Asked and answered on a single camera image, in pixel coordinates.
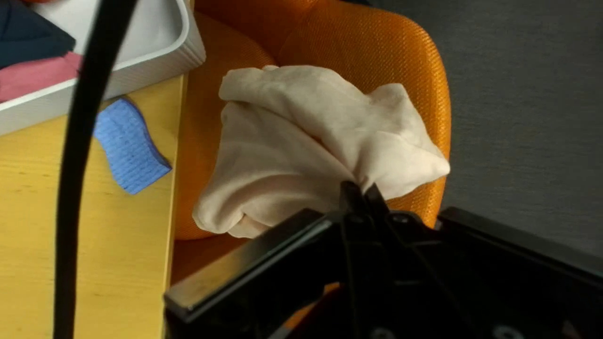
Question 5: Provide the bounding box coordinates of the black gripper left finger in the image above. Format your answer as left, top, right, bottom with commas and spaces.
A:
164, 181, 365, 339

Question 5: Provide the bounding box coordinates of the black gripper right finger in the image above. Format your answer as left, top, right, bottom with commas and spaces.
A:
362, 181, 603, 339

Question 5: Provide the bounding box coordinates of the peach shirt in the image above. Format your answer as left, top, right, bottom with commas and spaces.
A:
190, 62, 452, 241

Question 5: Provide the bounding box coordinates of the navy blue shirt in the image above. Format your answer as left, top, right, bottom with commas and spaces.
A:
0, 0, 77, 70

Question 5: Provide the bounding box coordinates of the orange chair with peach shirt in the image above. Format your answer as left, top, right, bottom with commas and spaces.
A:
171, 0, 454, 339

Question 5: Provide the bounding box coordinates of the white plastic basket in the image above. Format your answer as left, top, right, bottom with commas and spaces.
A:
0, 0, 209, 138

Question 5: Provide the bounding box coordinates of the blue sponge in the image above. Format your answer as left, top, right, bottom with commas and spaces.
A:
90, 96, 173, 198

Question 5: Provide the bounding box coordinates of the pink cloth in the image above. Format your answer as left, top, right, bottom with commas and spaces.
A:
0, 51, 87, 105

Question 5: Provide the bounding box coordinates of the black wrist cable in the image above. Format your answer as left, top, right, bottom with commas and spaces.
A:
51, 0, 141, 339

